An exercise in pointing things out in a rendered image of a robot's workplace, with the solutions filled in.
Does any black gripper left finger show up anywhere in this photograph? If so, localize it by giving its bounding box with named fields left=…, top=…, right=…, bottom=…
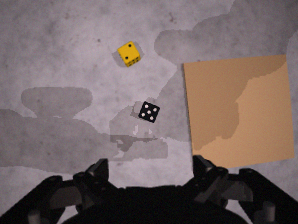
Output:
left=0, top=158, right=134, bottom=224

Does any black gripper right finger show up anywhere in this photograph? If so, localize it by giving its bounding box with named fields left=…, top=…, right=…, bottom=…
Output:
left=167, top=155, right=298, bottom=224

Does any yellow die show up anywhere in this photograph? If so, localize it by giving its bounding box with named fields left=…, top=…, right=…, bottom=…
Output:
left=117, top=41, right=141, bottom=67

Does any black die with white pips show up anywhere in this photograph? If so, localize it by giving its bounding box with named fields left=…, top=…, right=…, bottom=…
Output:
left=138, top=101, right=160, bottom=123

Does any tan square mat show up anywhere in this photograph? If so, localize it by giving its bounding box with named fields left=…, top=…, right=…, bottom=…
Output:
left=183, top=54, right=294, bottom=168

